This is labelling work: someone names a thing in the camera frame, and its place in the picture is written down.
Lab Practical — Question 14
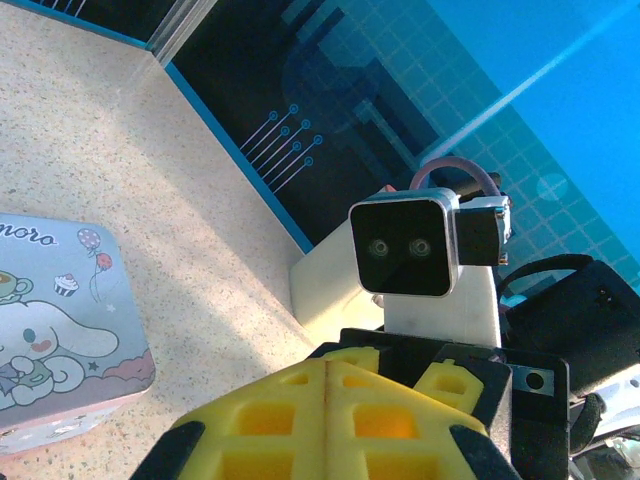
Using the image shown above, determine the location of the blue cartoon tin box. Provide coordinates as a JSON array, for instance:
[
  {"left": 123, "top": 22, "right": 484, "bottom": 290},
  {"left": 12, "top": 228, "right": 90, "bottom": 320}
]
[{"left": 0, "top": 212, "right": 156, "bottom": 457}]

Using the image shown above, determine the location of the right wrist camera with white mount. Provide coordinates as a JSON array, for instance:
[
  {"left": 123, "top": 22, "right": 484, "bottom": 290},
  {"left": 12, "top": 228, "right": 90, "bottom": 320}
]
[{"left": 288, "top": 188, "right": 512, "bottom": 347}]

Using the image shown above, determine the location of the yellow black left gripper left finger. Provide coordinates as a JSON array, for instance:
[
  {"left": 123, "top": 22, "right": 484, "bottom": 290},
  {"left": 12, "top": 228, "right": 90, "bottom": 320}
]
[{"left": 132, "top": 359, "right": 329, "bottom": 480}]

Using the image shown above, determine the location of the aluminium frame post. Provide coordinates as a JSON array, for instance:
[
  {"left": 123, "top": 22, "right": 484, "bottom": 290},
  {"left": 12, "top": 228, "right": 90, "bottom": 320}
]
[{"left": 147, "top": 0, "right": 222, "bottom": 67}]

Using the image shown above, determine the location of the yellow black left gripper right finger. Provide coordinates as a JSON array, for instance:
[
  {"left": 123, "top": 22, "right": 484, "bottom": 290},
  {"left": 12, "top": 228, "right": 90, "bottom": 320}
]
[{"left": 327, "top": 361, "right": 521, "bottom": 480}]

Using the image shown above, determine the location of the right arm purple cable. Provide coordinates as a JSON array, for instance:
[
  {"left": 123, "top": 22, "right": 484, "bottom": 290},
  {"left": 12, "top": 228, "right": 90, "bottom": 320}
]
[{"left": 413, "top": 155, "right": 502, "bottom": 195}]

